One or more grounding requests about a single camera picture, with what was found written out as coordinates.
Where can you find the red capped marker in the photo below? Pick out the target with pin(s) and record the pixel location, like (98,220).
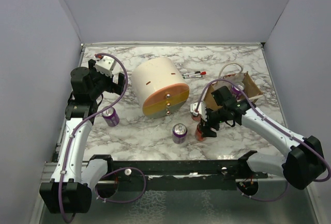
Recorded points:
(202,73)

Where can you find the purple can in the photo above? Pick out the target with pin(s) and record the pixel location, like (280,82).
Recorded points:
(110,116)
(236,89)
(179,132)

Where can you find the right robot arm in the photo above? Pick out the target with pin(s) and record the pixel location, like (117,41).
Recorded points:
(301,161)

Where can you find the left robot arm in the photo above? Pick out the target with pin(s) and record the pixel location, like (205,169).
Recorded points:
(69,189)

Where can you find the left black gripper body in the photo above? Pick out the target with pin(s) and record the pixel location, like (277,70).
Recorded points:
(102,82)

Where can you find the black base frame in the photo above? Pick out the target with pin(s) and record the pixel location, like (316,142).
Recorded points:
(171,175)

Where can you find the cream cylindrical container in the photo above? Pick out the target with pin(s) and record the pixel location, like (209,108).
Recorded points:
(159,87)

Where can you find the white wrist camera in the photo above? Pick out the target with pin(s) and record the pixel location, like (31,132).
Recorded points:
(105,65)
(199,108)

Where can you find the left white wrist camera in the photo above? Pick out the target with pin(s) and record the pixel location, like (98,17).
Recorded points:
(105,65)

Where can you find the red can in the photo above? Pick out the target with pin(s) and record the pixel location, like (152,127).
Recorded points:
(198,133)
(196,117)

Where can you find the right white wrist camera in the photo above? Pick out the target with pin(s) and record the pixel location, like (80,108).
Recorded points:
(199,108)

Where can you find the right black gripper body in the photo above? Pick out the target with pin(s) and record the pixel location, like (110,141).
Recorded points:
(216,117)

